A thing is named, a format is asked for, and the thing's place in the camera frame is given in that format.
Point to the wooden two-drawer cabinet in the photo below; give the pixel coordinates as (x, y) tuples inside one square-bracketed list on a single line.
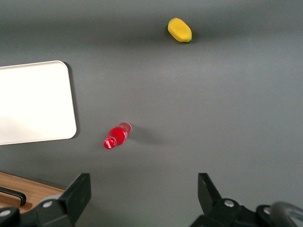
[(40, 192)]

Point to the cream rectangular tray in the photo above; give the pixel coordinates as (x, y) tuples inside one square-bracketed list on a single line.
[(35, 101)]

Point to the small red bottle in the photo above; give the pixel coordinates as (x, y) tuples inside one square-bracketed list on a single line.
[(117, 136)]

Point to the wooden drawer front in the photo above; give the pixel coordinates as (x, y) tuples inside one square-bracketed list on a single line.
[(14, 184)]

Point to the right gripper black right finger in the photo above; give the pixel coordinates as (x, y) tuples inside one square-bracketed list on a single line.
[(213, 203)]

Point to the yellow oval sponge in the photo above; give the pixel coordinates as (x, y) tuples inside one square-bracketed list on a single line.
[(180, 29)]

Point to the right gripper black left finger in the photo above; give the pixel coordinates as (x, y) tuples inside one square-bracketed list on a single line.
[(71, 201)]

